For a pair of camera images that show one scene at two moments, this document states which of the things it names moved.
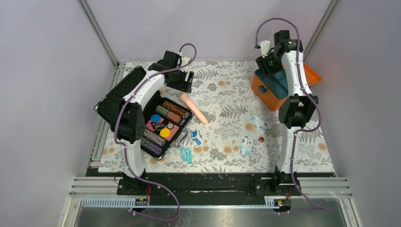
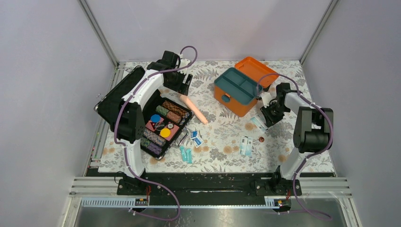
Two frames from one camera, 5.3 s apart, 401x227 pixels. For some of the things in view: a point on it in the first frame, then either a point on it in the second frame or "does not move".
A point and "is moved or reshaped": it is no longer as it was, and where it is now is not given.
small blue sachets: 197,141 does not move
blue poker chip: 155,118 does not move
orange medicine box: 273,98 is moved or reshaped
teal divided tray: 278,81 is moved or reshaped
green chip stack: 162,110 does not move
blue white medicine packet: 263,125 does not move
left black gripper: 183,85 does not move
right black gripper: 260,62 → 269,119
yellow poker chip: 165,132 does not move
